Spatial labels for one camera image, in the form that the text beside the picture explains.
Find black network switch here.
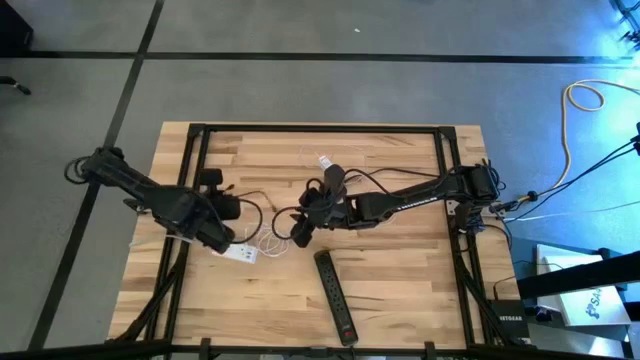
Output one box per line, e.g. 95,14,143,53
488,298,530,339

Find yellow floor cable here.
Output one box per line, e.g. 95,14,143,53
549,78,640,191

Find black cabinet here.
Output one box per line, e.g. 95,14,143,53
0,0,34,57

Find black floor cables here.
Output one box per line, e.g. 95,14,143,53
499,134,640,224

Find white box with blue logo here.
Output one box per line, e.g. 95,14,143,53
536,243,632,327

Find grey metal plate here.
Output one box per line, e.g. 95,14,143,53
527,322,626,360

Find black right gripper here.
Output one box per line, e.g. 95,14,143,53
288,192,350,249

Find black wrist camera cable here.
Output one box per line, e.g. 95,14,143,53
232,198,264,245
271,206,302,241

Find black tower power strip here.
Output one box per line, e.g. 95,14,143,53
322,163,347,194

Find thin beige USB cable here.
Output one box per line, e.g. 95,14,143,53
298,143,371,171

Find black metal table frame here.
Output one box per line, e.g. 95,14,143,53
102,122,534,360

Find black metal beam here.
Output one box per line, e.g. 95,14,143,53
516,251,640,300

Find black chair leg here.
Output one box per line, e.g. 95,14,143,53
0,74,32,96

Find black USB cable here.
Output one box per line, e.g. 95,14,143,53
227,187,279,212

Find white power strip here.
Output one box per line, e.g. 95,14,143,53
212,242,259,265

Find black tower power cord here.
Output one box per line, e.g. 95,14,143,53
344,167,451,182

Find long black power strip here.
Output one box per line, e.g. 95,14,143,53
313,249,360,347

